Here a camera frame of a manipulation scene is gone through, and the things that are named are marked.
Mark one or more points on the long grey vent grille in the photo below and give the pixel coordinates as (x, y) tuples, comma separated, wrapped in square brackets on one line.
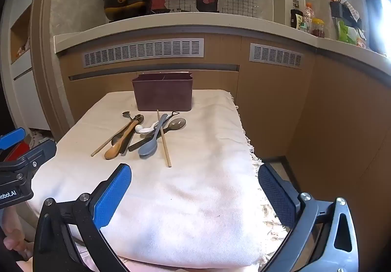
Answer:
[(143, 52)]

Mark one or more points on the short grey vent grille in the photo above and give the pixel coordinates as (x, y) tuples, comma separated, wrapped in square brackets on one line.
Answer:
[(276, 56)]

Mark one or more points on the beige kitchen counter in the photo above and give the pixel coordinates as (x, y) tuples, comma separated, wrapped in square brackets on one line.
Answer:
[(213, 23)]

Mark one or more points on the grey-blue plastic spoon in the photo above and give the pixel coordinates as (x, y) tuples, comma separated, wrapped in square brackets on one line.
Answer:
[(148, 147)]

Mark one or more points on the person's left hand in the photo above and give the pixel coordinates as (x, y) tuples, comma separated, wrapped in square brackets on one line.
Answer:
[(13, 240)]

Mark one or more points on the wooden spoon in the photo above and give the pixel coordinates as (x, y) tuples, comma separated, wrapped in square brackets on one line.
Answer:
[(114, 150)]

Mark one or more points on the maroon plastic utensil holder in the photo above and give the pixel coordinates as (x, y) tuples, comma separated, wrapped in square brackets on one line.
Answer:
[(163, 93)]

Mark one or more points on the white ceramic spoon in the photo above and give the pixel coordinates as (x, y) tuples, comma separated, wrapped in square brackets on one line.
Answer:
[(142, 129)]

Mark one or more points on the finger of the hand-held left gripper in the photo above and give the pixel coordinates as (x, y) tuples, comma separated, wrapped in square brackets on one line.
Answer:
[(39, 154), (12, 138)]

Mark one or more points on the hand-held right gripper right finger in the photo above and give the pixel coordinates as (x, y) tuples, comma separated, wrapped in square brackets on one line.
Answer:
[(276, 195)]

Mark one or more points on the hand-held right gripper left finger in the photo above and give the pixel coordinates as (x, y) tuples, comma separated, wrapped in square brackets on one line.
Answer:
[(112, 195)]

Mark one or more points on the red object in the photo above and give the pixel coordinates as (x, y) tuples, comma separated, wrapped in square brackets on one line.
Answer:
[(16, 150)]

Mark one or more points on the dark round-head metal spoon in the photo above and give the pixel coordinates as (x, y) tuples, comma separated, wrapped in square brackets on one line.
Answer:
[(139, 118)]

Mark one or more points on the dark sauce bottle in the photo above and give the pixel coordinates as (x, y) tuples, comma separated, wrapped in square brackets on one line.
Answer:
[(296, 19)]

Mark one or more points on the green packet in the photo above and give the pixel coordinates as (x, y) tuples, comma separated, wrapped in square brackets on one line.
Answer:
[(345, 32)]

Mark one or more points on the wood-grain kitchen cabinet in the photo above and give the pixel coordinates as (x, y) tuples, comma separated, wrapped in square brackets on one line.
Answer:
[(305, 113)]

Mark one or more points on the brown slotted spoon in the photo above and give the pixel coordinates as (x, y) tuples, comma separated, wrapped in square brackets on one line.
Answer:
[(177, 124)]

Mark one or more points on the items on counter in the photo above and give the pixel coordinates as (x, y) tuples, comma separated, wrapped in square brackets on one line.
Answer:
[(342, 9)]

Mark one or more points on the wooden chopstick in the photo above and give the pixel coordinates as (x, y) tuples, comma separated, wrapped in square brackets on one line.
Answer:
[(105, 145), (163, 140)]

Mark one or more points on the jar with yellow lid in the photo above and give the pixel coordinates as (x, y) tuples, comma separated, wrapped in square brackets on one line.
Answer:
[(318, 28)]

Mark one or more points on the small metal spoon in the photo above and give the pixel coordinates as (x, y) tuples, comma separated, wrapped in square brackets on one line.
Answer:
[(126, 114)]

